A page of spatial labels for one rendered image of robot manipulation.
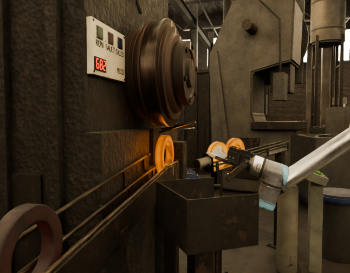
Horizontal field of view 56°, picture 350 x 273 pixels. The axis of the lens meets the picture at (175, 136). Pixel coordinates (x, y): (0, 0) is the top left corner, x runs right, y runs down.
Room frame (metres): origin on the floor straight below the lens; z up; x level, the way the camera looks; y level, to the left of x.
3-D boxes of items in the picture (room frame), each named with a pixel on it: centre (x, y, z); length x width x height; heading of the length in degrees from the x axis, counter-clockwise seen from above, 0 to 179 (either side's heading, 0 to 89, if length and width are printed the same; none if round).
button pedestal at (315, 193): (1.96, -0.84, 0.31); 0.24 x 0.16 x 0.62; 165
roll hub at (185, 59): (1.47, -0.05, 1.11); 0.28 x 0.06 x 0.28; 165
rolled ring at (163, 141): (1.50, 0.05, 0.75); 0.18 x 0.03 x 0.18; 164
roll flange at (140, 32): (1.52, 0.12, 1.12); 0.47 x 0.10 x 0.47; 165
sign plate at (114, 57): (1.19, 0.24, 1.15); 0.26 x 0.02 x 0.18; 165
